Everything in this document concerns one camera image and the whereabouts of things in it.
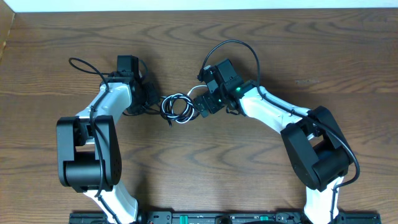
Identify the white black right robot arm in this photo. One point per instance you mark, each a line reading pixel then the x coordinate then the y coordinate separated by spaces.
pixel 316 147

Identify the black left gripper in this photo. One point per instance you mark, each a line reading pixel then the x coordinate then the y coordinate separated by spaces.
pixel 155 98

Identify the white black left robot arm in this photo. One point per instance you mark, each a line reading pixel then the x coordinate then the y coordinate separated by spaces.
pixel 88 154

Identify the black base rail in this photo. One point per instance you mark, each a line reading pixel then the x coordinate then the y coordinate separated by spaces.
pixel 239 218

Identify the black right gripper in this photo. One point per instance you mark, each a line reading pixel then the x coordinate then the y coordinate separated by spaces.
pixel 207 98

